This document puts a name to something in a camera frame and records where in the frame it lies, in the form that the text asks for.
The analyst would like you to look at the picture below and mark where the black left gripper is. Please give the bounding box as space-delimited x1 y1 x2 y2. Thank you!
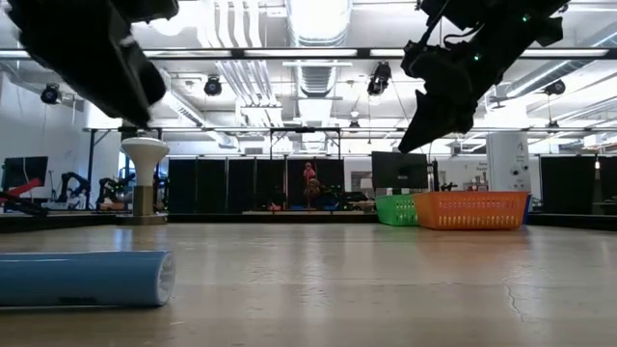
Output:
7 0 168 127

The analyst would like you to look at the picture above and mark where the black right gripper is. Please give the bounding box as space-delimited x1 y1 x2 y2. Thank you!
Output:
397 40 478 153

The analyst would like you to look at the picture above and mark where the blue highlighter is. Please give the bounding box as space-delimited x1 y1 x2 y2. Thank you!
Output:
0 250 176 308

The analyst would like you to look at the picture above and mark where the black computer monitor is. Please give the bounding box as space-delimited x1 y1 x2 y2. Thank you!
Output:
3 155 50 189
371 150 430 191

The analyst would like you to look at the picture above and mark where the white mushroom-shaped lamp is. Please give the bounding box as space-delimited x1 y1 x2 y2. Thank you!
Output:
118 136 171 226

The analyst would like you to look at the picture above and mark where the green plastic basket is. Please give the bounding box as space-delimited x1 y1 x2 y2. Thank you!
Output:
374 194 419 227

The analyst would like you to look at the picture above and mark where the white cylindrical column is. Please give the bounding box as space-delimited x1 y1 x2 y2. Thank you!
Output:
485 131 532 194

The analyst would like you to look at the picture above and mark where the orange plastic basket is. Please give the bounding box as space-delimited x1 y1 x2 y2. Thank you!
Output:
412 191 531 231

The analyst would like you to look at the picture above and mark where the person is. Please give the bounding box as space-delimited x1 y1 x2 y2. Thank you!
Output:
304 176 323 208

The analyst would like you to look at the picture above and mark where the black room divider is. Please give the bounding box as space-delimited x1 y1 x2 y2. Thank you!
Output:
540 155 598 216
599 155 617 216
167 156 346 215

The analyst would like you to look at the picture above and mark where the red bar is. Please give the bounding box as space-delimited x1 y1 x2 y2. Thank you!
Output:
2 176 44 199

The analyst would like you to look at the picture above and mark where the black overhead frame beam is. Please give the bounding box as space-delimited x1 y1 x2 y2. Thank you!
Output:
0 46 617 61

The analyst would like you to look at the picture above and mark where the black aluminium table frame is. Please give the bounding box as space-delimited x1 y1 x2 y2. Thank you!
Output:
0 210 617 231

